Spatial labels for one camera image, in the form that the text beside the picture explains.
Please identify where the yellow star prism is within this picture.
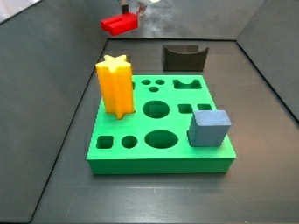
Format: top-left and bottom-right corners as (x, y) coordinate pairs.
(97, 55), (135, 119)

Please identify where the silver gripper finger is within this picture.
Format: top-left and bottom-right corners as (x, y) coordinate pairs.
(137, 0), (150, 17)
(119, 0), (129, 14)

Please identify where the green shape-sorting board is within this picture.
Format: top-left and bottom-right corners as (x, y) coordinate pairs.
(87, 74), (237, 174)

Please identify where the blue square block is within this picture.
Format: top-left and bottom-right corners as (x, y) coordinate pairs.
(187, 110), (231, 147)

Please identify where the red double-square block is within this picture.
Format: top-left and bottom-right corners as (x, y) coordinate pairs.
(101, 12), (138, 36)

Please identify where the black curved block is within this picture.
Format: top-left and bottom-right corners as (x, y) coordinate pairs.
(163, 45), (210, 72)

